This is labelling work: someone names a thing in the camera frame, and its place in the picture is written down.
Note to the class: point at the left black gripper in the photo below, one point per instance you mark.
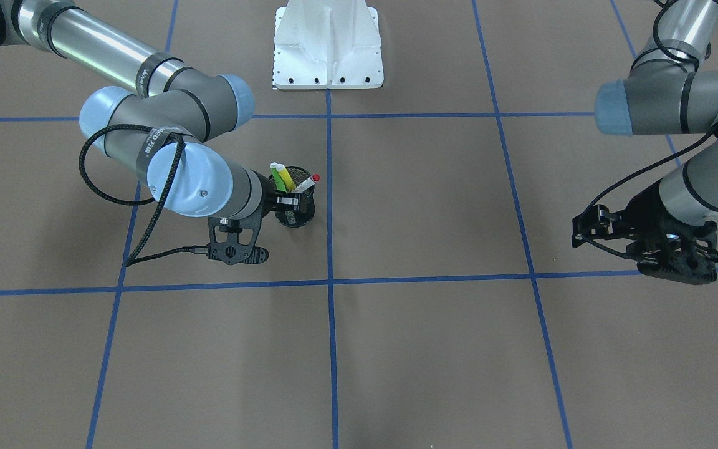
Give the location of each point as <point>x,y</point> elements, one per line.
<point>644,207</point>

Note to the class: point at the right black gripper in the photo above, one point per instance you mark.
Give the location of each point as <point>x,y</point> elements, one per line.
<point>268,194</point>

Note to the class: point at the red whiteboard marker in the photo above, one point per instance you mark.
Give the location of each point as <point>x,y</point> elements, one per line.
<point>307,184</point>

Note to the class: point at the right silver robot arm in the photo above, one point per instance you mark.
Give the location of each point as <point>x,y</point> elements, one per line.
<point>161,112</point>

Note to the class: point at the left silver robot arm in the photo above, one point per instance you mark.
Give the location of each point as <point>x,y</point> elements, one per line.
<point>671,88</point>

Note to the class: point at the green highlighter pen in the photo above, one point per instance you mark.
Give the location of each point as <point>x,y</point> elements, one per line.
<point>278,180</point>

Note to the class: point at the yellow highlighter pen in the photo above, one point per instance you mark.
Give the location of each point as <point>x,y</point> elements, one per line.
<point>286,177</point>

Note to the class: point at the brown table mat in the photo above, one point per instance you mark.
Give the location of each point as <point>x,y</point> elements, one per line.
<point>434,301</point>

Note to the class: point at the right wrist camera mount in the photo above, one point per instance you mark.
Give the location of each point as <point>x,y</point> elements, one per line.
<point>233,241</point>

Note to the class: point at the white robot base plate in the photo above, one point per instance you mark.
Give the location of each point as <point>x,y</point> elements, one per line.
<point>327,45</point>

